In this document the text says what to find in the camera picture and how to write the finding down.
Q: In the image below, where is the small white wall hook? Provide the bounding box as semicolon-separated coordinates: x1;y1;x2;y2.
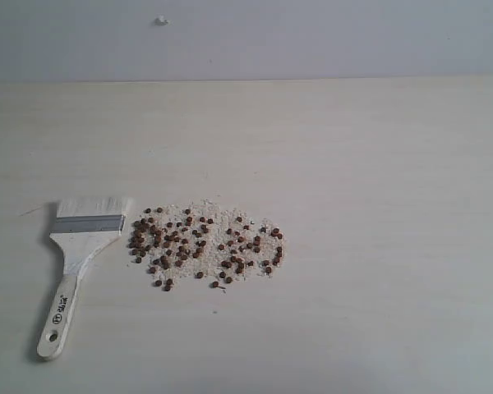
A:
154;16;169;26

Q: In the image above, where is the pile of rice and pellets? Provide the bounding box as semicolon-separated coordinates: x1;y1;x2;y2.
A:
127;201;286;292

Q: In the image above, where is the white paint brush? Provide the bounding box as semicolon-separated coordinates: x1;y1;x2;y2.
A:
36;196;131;361

